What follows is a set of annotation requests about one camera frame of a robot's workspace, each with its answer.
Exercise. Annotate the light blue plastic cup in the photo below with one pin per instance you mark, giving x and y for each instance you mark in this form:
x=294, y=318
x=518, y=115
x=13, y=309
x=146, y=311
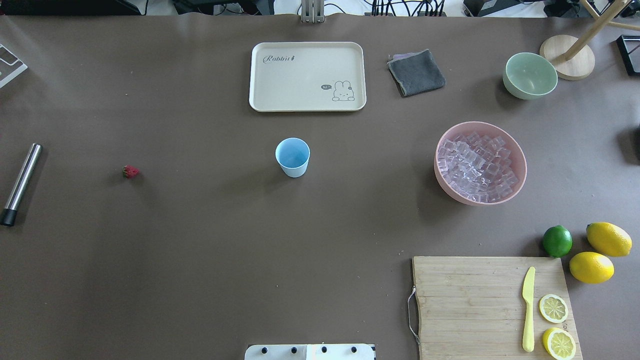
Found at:
x=293, y=155

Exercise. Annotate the pile of clear ice cubes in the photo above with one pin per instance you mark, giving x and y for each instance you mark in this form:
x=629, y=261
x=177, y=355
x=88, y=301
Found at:
x=477, y=167

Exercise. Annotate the wooden cup tree stand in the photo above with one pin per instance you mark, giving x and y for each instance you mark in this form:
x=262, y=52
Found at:
x=571, y=57

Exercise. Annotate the cream rabbit serving tray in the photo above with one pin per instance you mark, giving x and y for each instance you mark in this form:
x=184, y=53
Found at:
x=307, y=76

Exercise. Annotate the folded grey cloth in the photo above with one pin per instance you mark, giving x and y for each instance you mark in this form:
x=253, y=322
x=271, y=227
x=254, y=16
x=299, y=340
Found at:
x=416, y=72

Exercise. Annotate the pink bowl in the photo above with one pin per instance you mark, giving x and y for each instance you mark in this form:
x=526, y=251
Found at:
x=519, y=165

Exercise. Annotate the red strawberry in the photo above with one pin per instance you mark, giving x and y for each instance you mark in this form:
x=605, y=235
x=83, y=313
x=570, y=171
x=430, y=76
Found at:
x=130, y=171

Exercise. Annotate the bamboo cutting board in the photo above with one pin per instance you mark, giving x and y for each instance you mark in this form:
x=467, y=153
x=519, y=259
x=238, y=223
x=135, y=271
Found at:
x=471, y=307

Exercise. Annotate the mint green bowl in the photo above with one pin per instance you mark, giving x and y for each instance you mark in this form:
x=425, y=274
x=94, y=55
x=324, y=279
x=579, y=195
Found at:
x=529, y=76

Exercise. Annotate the green lime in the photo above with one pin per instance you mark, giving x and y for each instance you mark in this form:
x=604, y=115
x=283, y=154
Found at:
x=557, y=241

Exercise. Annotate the yellow plastic knife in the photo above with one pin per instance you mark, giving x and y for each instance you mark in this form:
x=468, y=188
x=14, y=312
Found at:
x=528, y=287

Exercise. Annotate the lemon half upper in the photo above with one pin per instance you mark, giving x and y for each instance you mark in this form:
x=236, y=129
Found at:
x=553, y=308

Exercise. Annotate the lemon half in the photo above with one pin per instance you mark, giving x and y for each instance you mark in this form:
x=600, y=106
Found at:
x=553, y=308
x=559, y=344

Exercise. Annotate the whole yellow lemon lower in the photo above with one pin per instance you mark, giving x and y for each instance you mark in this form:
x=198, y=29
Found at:
x=591, y=267

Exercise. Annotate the whole yellow lemon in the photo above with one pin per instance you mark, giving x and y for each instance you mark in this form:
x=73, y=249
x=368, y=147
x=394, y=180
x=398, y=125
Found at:
x=609, y=239
x=591, y=267

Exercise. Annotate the lemon half lower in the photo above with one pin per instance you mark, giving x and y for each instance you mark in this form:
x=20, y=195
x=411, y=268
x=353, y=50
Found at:
x=559, y=344

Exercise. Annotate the whole yellow lemon upper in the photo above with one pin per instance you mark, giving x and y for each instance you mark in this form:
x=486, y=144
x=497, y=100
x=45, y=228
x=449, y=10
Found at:
x=609, y=239

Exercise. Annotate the steel muddler black tip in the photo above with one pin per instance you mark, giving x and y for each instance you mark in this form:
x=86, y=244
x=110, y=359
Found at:
x=10, y=210

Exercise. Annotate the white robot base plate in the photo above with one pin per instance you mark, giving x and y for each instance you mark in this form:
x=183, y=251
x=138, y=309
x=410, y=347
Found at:
x=322, y=351

